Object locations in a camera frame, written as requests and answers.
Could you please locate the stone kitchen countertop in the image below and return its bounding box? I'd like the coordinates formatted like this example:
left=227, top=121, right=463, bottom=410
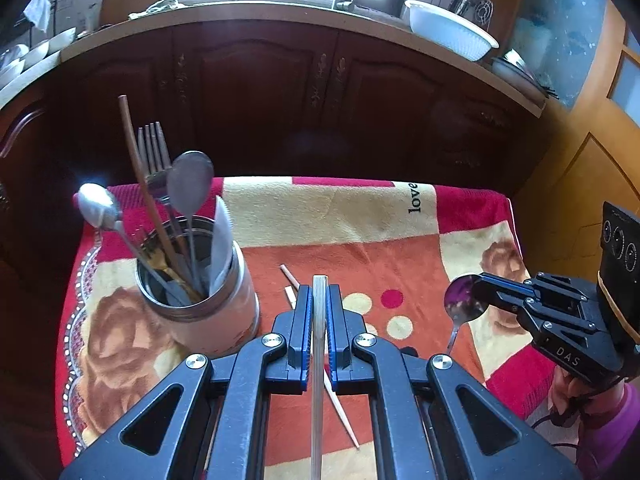
left=0, top=0, right=546, bottom=118

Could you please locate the white steel canister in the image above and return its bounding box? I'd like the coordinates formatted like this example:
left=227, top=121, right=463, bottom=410
left=134, top=215, right=261, bottom=356

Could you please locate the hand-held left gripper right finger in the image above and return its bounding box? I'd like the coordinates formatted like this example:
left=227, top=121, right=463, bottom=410
left=325, top=284, right=583, bottom=480

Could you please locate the steel basin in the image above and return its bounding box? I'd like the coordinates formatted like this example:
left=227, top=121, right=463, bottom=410
left=492, top=49, right=561, bottom=103

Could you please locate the red floral blanket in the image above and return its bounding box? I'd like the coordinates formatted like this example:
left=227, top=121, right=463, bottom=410
left=54, top=176, right=556, bottom=480

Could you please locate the round steel spoon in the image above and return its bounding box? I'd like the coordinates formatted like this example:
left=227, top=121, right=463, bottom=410
left=443, top=273, right=490, bottom=357

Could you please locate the dark wooden kitchen cabinet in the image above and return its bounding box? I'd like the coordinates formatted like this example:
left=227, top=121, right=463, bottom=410
left=0, top=20, right=546, bottom=271

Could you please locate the person's right forearm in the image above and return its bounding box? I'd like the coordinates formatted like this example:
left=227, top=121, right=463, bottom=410
left=575, top=380, right=640, bottom=480

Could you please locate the white knife blade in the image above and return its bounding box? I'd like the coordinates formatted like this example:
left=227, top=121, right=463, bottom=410
left=205, top=194, right=236, bottom=296

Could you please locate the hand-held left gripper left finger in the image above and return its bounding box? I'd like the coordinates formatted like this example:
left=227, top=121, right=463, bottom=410
left=59, top=284, right=315, bottom=480

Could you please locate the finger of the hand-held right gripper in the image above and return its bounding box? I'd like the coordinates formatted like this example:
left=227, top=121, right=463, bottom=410
left=475, top=272, right=538, bottom=297
left=487, top=292, right=531, bottom=333

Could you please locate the green cloth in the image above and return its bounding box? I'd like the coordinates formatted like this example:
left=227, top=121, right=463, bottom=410
left=129, top=0, right=181, bottom=20

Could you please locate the white colander basin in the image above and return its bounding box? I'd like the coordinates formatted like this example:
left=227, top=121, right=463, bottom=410
left=404, top=0, right=500, bottom=62

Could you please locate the person's right hand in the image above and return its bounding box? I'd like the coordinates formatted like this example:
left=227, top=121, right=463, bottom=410
left=550, top=367, right=593, bottom=413

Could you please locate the brown cutting board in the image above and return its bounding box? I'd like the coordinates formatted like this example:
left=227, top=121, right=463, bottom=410
left=100, top=0, right=173, bottom=28

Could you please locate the frosted glass partition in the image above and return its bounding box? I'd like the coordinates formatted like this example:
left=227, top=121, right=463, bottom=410
left=502, top=0, right=628, bottom=111

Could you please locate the orange wooden door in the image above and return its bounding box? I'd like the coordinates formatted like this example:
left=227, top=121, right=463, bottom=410
left=515, top=5, right=640, bottom=281

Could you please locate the white cloth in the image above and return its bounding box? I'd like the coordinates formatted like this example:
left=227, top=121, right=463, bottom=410
left=22, top=0, right=53, bottom=36

